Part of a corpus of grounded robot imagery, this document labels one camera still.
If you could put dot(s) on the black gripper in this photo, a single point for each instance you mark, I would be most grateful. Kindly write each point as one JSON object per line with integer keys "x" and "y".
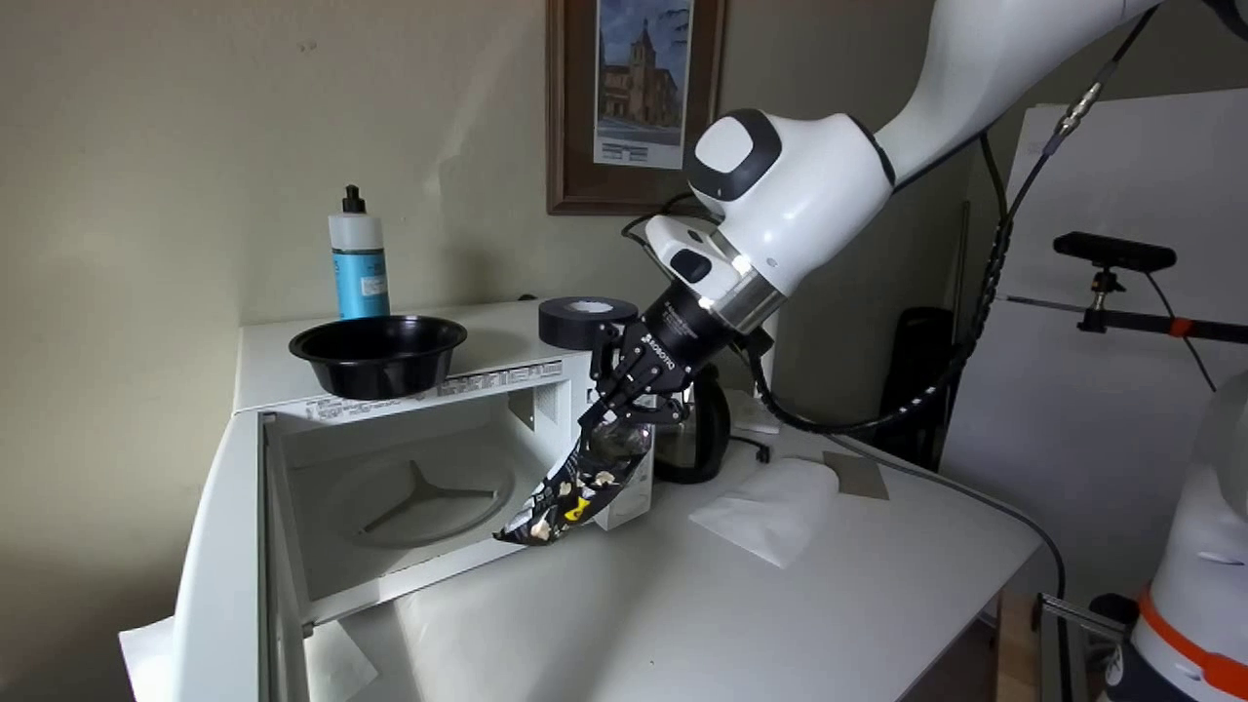
{"x": 642, "y": 363}

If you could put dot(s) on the black snack packet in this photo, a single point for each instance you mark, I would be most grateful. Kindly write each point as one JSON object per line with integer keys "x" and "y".
{"x": 572, "y": 502}

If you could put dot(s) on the white microwave oven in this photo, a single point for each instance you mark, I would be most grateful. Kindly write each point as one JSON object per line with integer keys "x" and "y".
{"x": 429, "y": 492}

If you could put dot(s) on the black plastic bowl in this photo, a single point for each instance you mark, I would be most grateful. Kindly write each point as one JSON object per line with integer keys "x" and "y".
{"x": 375, "y": 354}

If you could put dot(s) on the black electric kettle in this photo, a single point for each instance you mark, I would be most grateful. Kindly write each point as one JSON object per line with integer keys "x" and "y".
{"x": 702, "y": 433}

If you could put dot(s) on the black tape roll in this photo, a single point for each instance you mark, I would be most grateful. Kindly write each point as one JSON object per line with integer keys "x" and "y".
{"x": 578, "y": 324}

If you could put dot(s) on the small grey card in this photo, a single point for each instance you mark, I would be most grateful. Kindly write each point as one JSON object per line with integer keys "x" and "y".
{"x": 858, "y": 479}

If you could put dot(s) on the tall black container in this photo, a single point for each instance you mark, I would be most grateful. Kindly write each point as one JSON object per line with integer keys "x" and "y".
{"x": 919, "y": 375}

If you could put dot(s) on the white bottle blue label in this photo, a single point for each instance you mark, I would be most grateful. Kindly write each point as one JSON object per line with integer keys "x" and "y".
{"x": 357, "y": 267}

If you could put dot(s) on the wood framed picture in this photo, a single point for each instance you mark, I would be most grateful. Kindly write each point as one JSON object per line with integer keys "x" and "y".
{"x": 611, "y": 92}

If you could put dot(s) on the white refrigerator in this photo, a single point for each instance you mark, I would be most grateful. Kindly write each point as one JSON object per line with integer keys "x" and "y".
{"x": 1076, "y": 492}

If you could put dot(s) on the wooden robot bench with rail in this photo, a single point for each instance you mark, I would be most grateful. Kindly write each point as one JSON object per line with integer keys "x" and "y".
{"x": 1068, "y": 641}

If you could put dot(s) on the black camera on stand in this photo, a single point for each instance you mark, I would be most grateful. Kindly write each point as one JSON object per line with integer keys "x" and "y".
{"x": 1113, "y": 250}

